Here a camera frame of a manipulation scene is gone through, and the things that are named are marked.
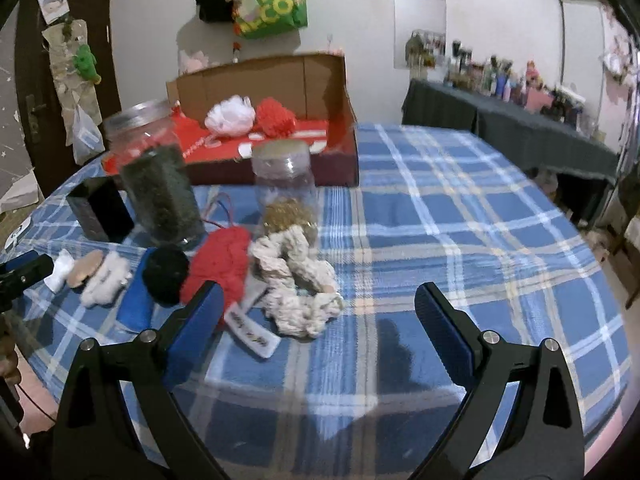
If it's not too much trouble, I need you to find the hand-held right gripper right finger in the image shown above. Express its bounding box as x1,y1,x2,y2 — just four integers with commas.
410,281,586,480

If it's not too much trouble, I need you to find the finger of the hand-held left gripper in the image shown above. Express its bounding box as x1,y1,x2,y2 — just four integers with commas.
0,252,55,288

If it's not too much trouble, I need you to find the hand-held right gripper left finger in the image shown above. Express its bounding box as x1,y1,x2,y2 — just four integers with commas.
52,280,236,480

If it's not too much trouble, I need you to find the small white cloth pad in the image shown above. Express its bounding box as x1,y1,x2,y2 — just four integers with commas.
45,250,76,291

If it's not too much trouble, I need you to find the beige round powder puff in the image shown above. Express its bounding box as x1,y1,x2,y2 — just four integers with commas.
65,250,106,288

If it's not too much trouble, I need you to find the red knit cloth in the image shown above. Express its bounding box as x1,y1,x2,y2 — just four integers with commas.
180,227,252,318

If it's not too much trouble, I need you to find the white fluffy plush piece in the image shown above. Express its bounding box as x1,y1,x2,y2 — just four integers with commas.
80,251,132,308

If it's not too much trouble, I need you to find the cream knit scrunchie with tag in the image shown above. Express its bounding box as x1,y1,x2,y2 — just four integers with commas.
225,225,346,361

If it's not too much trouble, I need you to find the cardboard box with red lining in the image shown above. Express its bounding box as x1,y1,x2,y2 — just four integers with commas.
166,52,361,187

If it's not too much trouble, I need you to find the black pom-pom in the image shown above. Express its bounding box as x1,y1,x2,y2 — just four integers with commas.
142,246,191,307

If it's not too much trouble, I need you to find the blue cloth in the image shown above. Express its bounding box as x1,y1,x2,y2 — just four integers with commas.
117,247,161,332

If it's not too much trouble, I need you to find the black box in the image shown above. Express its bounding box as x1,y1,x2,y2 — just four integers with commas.
66,176,136,243

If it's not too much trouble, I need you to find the blue plaid tablecloth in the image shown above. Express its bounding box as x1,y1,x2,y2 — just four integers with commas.
10,122,632,480

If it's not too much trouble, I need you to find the large clear jar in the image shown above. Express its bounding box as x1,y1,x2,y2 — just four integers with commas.
102,100,207,251

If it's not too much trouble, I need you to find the clear plastic bag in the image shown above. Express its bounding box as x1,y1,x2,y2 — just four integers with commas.
72,105,106,165

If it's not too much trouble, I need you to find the small clear jar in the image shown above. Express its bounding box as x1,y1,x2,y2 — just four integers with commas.
250,141,321,246

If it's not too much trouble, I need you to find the white mesh bath pouf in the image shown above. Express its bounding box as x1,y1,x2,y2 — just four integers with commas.
205,96,256,136

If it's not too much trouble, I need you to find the hanging cloth organizer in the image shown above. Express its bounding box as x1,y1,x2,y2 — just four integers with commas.
42,19,98,111

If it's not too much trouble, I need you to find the green plush toy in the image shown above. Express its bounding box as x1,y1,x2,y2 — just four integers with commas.
72,44,102,83

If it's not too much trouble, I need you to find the red knit ball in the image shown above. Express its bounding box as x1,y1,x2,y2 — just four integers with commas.
255,97,297,138

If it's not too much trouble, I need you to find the dark grey covered table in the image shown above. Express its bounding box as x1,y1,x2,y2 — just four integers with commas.
401,79,621,226

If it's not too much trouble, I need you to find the dark wooden door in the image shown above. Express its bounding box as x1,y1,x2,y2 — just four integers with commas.
15,0,121,196

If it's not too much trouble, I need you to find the row of bottles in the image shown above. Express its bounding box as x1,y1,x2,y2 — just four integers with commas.
407,30,596,131

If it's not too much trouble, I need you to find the pale pink plush toy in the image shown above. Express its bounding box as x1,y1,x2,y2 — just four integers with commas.
177,50,221,75

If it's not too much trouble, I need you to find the photo print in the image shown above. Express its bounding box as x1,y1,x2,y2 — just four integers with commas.
37,0,71,25

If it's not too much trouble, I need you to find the red wire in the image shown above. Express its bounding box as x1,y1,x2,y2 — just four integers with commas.
202,194,237,227

